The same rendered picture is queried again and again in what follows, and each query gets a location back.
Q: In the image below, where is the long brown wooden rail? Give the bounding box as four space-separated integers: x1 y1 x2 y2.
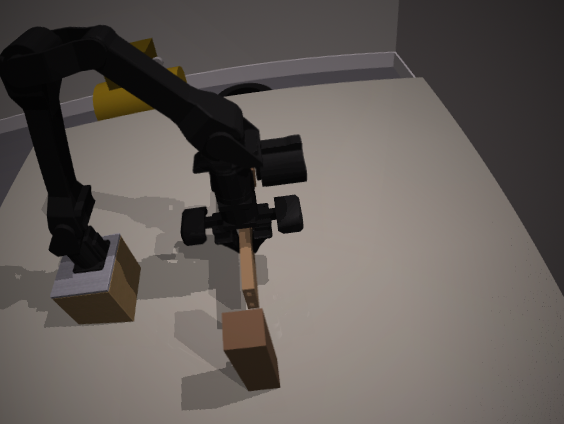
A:
239 228 260 309

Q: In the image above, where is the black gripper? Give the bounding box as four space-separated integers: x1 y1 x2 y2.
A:
180 185 304 254

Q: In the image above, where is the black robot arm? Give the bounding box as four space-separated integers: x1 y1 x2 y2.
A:
0 25 307 273

